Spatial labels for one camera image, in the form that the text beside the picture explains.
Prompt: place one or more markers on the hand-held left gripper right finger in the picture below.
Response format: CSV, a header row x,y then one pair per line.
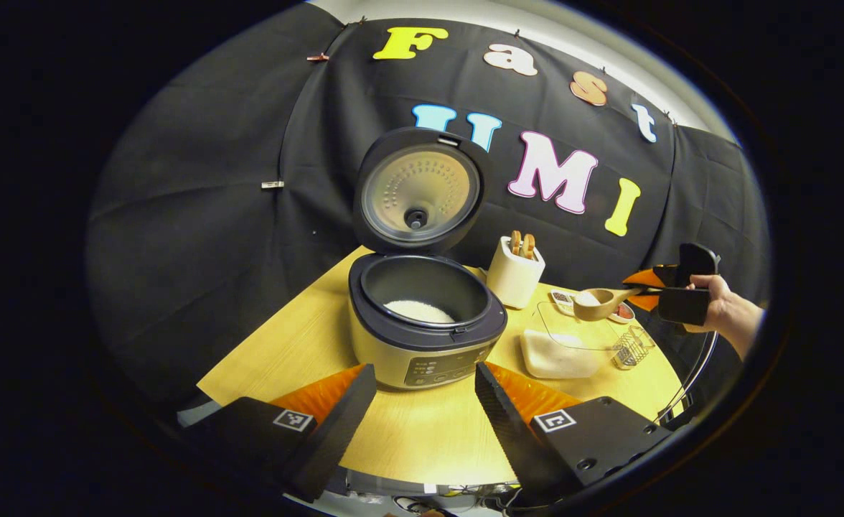
x,y
508,431

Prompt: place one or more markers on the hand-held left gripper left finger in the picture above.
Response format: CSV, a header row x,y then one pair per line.
x,y
336,431

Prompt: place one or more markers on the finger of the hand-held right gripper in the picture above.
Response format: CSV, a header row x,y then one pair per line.
x,y
698,262
684,305

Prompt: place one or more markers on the wooden spoon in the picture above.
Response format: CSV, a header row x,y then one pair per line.
x,y
601,307

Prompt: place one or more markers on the white rice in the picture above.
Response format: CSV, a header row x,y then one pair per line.
x,y
418,311
558,359

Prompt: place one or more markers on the clear plastic rice container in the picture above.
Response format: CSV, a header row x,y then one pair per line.
x,y
558,355

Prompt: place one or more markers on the spoonful of white rice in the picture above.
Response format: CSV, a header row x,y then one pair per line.
x,y
588,298

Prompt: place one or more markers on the dark lid rice cooker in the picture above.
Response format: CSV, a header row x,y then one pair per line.
x,y
422,352

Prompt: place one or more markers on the round white plate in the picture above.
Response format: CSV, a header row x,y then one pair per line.
x,y
626,314

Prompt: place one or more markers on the white divided bean dish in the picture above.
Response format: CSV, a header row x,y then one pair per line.
x,y
560,298

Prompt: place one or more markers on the white toaster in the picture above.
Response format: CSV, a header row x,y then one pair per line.
x,y
512,280

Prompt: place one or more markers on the toasted bread slice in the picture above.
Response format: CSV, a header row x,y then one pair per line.
x,y
515,243
529,246

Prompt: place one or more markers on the black backdrop cloth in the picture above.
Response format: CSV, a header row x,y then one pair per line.
x,y
214,215

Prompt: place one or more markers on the silver backdrop clip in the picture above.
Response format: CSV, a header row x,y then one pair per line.
x,y
273,184

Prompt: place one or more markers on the copper backdrop clip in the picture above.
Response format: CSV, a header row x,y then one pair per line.
x,y
317,57

